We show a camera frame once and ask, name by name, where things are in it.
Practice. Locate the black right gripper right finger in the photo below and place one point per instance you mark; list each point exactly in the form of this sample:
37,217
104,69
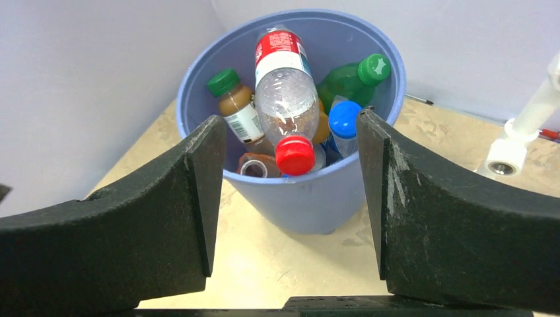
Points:
446,235

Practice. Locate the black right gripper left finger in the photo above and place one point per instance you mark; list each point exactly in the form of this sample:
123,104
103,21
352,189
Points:
147,235

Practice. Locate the small Pepsi bottle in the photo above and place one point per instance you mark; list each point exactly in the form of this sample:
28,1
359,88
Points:
342,124

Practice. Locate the green cap tea bottle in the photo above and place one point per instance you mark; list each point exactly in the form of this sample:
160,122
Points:
236,105

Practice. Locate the green plastic bottle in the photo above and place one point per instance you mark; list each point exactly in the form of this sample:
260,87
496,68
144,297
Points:
356,81

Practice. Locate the red label clear bottle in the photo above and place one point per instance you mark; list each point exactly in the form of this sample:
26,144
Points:
286,99

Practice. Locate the orange floral label bottle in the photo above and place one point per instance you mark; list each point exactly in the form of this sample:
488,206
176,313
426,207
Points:
258,165

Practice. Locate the orange juice bottle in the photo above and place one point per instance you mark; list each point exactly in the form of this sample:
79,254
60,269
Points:
322,133

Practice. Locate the blue plastic bin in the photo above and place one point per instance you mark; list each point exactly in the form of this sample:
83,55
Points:
319,202

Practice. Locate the white PVC pipe frame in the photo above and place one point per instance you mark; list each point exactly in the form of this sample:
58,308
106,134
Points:
508,152

